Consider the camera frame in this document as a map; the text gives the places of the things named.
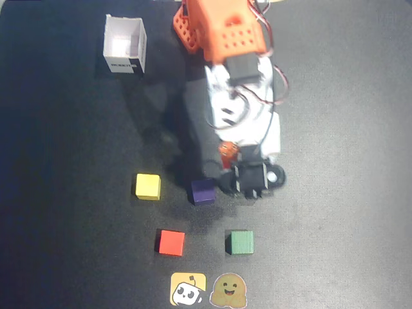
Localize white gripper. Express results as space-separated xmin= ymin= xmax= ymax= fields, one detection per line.
xmin=218 ymin=117 xmax=282 ymax=171

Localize purple wooden cube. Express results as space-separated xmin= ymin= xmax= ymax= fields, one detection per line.
xmin=187 ymin=178 xmax=216 ymax=207

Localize yellow wooden cube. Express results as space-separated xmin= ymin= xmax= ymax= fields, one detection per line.
xmin=135 ymin=173 xmax=162 ymax=201

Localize green wooden cube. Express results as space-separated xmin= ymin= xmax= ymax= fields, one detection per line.
xmin=225 ymin=230 xmax=255 ymax=256

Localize red wooden cube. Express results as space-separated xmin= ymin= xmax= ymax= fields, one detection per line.
xmin=158 ymin=229 xmax=186 ymax=258

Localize black table mat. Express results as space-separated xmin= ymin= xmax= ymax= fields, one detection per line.
xmin=0 ymin=0 xmax=412 ymax=309

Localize hugging face emoji sticker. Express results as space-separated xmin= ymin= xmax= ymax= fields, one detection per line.
xmin=209 ymin=272 xmax=248 ymax=308

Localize yellow robot mascot sticker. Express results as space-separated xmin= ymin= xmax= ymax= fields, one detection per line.
xmin=169 ymin=272 xmax=207 ymax=306

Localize white open cardboard box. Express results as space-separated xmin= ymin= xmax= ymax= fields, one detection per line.
xmin=102 ymin=14 xmax=147 ymax=75

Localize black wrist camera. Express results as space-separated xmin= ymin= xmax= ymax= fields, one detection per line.
xmin=217 ymin=145 xmax=286 ymax=200

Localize red white black servo wires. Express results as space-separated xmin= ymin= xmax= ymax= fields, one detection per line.
xmin=247 ymin=0 xmax=290 ymax=106
xmin=205 ymin=86 xmax=252 ymax=130

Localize black camera cable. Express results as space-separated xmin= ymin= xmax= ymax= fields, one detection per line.
xmin=257 ymin=109 xmax=276 ymax=152

